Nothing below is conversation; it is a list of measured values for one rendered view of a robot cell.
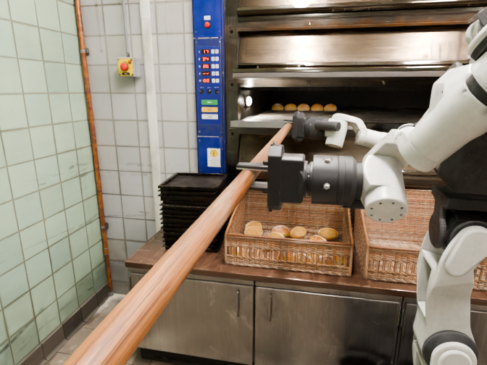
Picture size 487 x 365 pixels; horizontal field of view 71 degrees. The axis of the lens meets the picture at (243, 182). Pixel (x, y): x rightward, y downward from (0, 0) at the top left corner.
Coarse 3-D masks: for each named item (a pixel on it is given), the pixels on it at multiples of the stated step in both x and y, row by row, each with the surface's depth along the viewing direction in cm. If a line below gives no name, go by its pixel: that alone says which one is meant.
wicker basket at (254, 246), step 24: (240, 216) 181; (264, 216) 190; (288, 216) 187; (312, 216) 185; (336, 216) 182; (240, 240) 151; (264, 240) 149; (288, 240) 146; (312, 240) 144; (336, 240) 178; (240, 264) 154; (264, 264) 152; (288, 264) 149; (312, 264) 147
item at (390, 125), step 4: (368, 124) 174; (372, 124) 173; (376, 124) 173; (380, 124) 173; (384, 124) 172; (388, 124) 172; (392, 124) 172; (396, 124) 171; (400, 124) 171; (404, 124) 170; (248, 128) 187; (252, 128) 186; (256, 128) 186; (260, 128) 185; (264, 128) 185; (268, 128) 184; (272, 128) 184; (276, 128) 183; (280, 128) 183; (368, 128) 174; (372, 128) 174; (376, 128) 174; (380, 128) 173; (384, 128) 173; (388, 128) 172; (392, 128) 172; (396, 128) 172
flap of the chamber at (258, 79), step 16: (240, 80) 172; (256, 80) 170; (272, 80) 169; (288, 80) 167; (304, 80) 166; (320, 80) 165; (336, 80) 164; (352, 80) 162; (368, 80) 161; (384, 80) 160; (400, 80) 159; (416, 80) 157; (432, 80) 156
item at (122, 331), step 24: (240, 192) 52; (216, 216) 42; (192, 240) 35; (168, 264) 30; (192, 264) 33; (144, 288) 26; (168, 288) 28; (120, 312) 23; (144, 312) 24; (96, 336) 21; (120, 336) 22; (144, 336) 24; (72, 360) 19; (96, 360) 20; (120, 360) 21
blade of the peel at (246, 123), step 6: (240, 120) 176; (246, 120) 185; (252, 120) 185; (258, 120) 185; (264, 120) 185; (270, 120) 185; (276, 120) 185; (282, 120) 185; (234, 126) 159; (240, 126) 158; (246, 126) 157; (252, 126) 157; (258, 126) 156; (264, 126) 156; (270, 126) 155; (276, 126) 154; (282, 126) 154; (348, 126) 148
